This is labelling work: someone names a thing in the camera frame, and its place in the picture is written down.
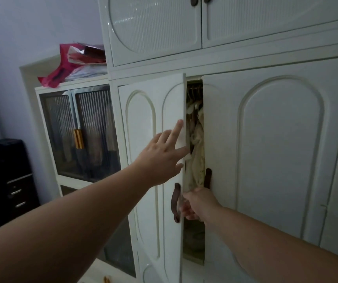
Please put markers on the person's left hand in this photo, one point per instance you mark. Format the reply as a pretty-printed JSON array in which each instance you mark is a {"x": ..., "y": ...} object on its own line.
[{"x": 160, "y": 159}]

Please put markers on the person's right hand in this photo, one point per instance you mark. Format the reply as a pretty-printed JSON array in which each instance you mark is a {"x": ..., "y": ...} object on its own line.
[{"x": 202, "y": 204}]

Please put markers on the row of baby clothes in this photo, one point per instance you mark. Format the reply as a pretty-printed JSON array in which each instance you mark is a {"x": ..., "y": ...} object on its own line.
[{"x": 197, "y": 144}]

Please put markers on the cream arched wardrobe door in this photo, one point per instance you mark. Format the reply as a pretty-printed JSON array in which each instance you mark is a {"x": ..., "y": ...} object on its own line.
[
  {"x": 275, "y": 144},
  {"x": 145, "y": 114}
]

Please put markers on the person's left forearm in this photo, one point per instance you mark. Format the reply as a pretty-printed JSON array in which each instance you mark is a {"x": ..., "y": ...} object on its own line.
[{"x": 54, "y": 232}]

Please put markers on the person's right forearm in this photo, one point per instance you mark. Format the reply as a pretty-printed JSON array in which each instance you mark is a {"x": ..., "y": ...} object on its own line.
[{"x": 275, "y": 253}]

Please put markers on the white ribbed glass cabinet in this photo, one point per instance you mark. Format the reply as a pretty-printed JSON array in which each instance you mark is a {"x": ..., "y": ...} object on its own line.
[{"x": 95, "y": 129}]

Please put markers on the row of gold hangers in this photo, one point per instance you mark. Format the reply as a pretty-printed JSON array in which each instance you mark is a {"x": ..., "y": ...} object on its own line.
[{"x": 195, "y": 91}]

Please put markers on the pile of white sheets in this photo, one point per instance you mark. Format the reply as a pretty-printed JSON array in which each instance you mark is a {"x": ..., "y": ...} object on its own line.
[{"x": 89, "y": 72}]

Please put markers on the cream plastic wardrobe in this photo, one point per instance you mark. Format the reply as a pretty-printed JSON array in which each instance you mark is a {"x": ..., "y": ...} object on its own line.
[{"x": 245, "y": 58}]

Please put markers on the red plastic bag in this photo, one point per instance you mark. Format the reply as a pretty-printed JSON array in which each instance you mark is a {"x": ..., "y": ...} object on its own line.
[{"x": 65, "y": 64}]

